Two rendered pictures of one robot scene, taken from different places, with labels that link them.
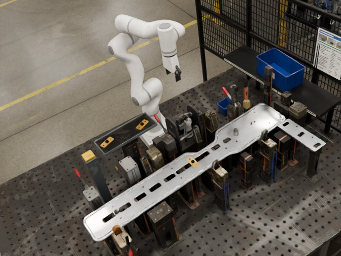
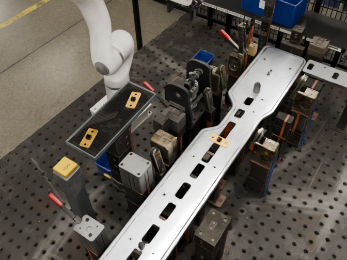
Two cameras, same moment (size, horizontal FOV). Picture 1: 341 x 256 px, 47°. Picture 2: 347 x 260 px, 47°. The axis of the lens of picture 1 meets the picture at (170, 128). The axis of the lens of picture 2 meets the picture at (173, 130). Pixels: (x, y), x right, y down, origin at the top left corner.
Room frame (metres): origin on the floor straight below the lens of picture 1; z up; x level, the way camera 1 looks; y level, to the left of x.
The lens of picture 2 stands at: (0.71, 0.53, 2.26)
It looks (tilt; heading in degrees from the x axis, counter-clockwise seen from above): 50 degrees down; 332
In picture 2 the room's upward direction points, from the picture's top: 2 degrees counter-clockwise
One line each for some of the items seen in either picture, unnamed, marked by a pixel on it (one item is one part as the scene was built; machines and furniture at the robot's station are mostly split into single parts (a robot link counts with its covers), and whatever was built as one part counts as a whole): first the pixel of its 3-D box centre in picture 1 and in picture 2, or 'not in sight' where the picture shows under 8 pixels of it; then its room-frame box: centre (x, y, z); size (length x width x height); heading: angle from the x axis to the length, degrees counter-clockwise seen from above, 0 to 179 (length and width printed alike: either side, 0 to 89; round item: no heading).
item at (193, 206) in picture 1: (185, 185); (207, 176); (1.45, -0.02, 0.84); 0.17 x 0.06 x 0.29; 27
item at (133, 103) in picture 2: (142, 124); (133, 99); (1.72, 0.16, 1.17); 0.08 x 0.04 x 0.01; 136
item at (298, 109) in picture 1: (296, 126); (310, 69); (1.71, -0.81, 0.88); 0.08 x 0.08 x 0.36; 27
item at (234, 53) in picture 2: (234, 124); (234, 80); (1.85, -0.43, 0.88); 0.07 x 0.06 x 0.35; 27
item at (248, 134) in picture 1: (191, 165); (218, 145); (1.47, -0.08, 1.00); 1.38 x 0.22 x 0.02; 117
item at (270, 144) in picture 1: (267, 160); (299, 118); (1.49, -0.55, 0.87); 0.12 x 0.09 x 0.35; 27
